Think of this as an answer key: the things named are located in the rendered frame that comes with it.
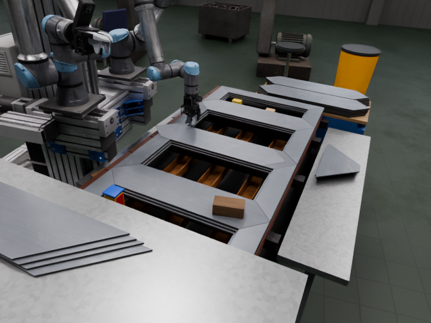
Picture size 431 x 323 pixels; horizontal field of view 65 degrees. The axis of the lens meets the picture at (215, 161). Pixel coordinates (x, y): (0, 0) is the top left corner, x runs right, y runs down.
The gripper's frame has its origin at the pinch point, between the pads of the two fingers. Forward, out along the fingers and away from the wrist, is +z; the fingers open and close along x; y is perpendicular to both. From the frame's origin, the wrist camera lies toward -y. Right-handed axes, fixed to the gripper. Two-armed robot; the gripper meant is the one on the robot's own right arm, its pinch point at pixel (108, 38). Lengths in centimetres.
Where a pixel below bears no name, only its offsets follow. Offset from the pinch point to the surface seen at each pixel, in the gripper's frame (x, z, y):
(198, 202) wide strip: -24, 25, 58
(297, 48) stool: -336, -98, 32
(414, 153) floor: -320, 65, 103
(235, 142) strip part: -73, 5, 52
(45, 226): 33, 20, 43
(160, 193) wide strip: -18, 9, 59
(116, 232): 22, 36, 41
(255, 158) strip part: -68, 22, 52
